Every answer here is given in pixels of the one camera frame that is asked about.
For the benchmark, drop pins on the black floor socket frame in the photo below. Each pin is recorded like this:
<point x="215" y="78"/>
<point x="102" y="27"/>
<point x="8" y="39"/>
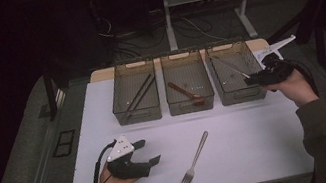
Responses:
<point x="59" y="150"/>

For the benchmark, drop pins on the person's right hand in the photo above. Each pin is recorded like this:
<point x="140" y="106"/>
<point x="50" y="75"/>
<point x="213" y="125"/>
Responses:
<point x="296" y="88"/>

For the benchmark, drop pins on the silver table knife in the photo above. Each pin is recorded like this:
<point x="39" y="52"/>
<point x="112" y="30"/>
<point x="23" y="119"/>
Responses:
<point x="229" y="67"/>

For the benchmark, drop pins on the brown wooden spoon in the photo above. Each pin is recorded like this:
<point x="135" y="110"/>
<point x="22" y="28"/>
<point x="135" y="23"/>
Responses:
<point x="185" y="92"/>

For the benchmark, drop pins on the silver fork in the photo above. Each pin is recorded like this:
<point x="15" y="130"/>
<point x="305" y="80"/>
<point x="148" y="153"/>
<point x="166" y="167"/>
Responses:
<point x="196" y="156"/>

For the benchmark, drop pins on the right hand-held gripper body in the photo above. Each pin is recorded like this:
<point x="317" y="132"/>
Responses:
<point x="278" y="73"/>

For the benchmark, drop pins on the white metal table frame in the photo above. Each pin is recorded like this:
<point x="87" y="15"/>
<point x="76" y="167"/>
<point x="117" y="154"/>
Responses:
<point x="168" y="19"/>

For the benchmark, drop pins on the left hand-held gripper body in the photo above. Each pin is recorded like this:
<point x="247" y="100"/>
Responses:
<point x="127" y="170"/>

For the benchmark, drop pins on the white board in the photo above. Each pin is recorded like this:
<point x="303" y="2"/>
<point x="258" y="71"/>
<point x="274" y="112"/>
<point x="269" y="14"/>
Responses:
<point x="246" y="151"/>

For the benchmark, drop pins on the transparent brown plastic bin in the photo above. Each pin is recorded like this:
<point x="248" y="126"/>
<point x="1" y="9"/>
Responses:
<point x="181" y="74"/>
<point x="130" y="90"/>
<point x="234" y="85"/>

